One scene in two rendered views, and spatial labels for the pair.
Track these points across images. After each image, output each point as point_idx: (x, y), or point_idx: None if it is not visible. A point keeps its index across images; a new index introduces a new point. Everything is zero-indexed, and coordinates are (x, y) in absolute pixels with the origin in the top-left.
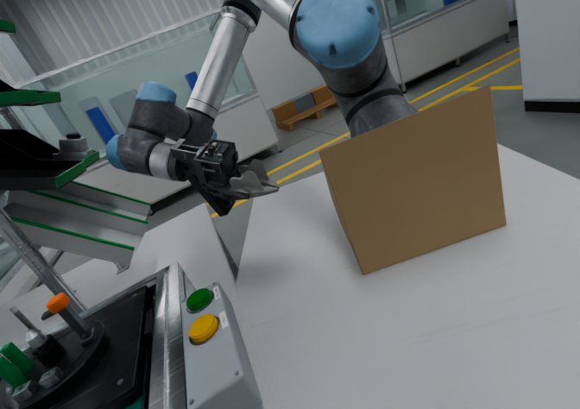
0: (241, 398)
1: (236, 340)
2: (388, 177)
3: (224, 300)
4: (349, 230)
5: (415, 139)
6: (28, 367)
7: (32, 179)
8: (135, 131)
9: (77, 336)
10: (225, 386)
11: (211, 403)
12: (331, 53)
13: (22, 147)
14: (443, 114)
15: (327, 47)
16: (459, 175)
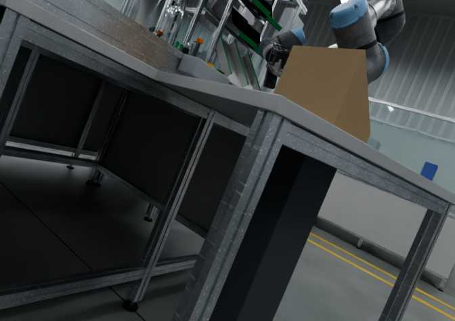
0: (191, 64)
1: (208, 70)
2: (304, 72)
3: (222, 77)
4: (275, 89)
5: (323, 59)
6: None
7: (236, 28)
8: (275, 37)
9: None
10: (193, 56)
11: (187, 57)
12: (331, 17)
13: (253, 39)
14: (340, 53)
15: (331, 13)
16: (327, 89)
